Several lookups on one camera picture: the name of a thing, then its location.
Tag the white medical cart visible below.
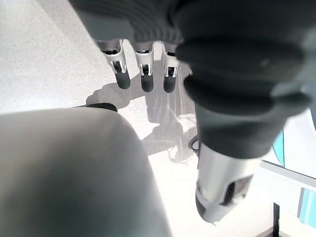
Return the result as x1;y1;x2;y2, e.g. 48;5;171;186
258;106;316;237

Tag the black left robot foot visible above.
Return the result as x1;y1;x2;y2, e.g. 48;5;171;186
86;103;118;113

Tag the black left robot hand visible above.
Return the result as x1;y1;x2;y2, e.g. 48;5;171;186
69;0;316;223

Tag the silver left robot leg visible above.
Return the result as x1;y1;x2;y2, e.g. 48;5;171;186
0;107;173;237

